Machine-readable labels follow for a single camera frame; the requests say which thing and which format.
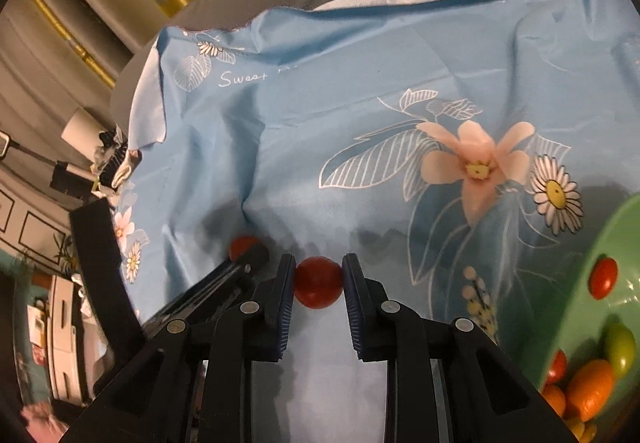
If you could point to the red tomato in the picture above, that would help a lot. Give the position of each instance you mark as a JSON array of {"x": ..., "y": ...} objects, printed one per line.
[
  {"x": 603, "y": 278},
  {"x": 318, "y": 282},
  {"x": 240, "y": 245},
  {"x": 557, "y": 369}
]

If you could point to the large orange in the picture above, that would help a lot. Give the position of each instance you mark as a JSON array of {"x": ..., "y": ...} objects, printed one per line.
[{"x": 589, "y": 390}]

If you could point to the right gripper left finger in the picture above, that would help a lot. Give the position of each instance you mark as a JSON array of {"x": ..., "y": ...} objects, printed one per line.
[{"x": 190, "y": 379}]

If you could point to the light blue floral cloth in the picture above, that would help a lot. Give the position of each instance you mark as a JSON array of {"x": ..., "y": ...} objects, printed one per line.
[{"x": 468, "y": 151}]

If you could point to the small orange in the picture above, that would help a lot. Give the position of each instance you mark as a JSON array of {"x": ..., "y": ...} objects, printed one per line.
[{"x": 555, "y": 398}]

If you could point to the green lemon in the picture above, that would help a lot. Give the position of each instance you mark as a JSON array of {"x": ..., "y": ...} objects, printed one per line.
[{"x": 619, "y": 348}]

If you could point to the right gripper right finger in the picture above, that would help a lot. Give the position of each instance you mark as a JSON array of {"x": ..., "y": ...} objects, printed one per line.
[{"x": 445, "y": 381}]

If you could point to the white paper roll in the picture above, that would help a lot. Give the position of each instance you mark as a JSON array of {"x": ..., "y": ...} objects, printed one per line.
[{"x": 82, "y": 133}]

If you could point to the small yellow-orange fruit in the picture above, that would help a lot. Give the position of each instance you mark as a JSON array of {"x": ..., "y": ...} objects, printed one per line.
[{"x": 583, "y": 432}]

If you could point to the green plastic bowl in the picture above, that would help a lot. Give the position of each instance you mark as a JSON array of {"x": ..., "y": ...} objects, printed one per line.
[{"x": 575, "y": 322}]

